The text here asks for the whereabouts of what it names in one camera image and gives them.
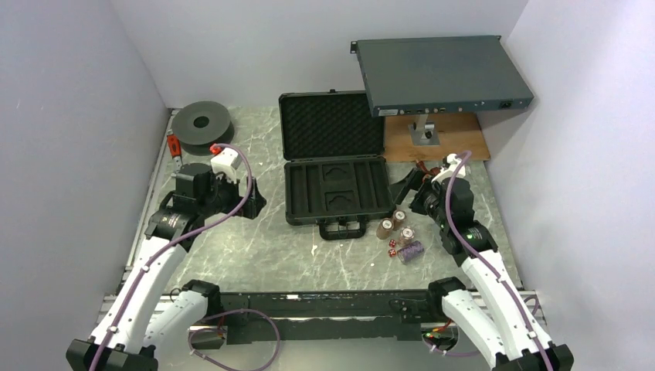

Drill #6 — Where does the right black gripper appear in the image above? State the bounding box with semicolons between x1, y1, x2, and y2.
389;167;450;228

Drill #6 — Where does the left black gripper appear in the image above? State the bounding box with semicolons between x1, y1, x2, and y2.
198;166;266;219

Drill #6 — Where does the purple poker chip stack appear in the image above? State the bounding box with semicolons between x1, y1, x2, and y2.
396;240;425;264

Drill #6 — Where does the orange poker chip stack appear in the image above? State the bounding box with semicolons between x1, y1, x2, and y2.
397;226;415;247

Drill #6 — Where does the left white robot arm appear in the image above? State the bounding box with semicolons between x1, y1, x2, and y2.
66;163;266;370

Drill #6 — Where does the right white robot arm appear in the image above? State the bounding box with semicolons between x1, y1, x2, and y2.
390;168;574;370

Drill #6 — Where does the brown poker chip stack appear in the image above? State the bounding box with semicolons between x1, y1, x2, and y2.
392;209;406;230
375;218;394;240

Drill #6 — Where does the brown torch nozzle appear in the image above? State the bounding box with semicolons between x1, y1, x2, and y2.
416;160;442;176

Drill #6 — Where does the grey metal stand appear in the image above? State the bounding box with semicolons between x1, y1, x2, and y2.
408;114;440;147

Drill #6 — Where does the black poker case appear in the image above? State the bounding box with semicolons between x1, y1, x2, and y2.
278;90;395;240

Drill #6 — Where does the wooden board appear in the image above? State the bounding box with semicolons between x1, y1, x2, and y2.
383;113;490;162

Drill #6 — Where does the black filament spool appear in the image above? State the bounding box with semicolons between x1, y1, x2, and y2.
171;100;235;156

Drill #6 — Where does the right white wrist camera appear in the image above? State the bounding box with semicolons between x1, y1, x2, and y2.
431;153;466;183

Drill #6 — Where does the red handled adjustable wrench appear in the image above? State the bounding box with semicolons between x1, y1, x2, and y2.
166;129;183;172

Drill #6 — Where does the grey network switch box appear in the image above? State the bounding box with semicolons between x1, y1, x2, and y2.
350;35;535;117

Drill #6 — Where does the black front rail base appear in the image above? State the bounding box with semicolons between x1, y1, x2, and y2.
189;289;447;350

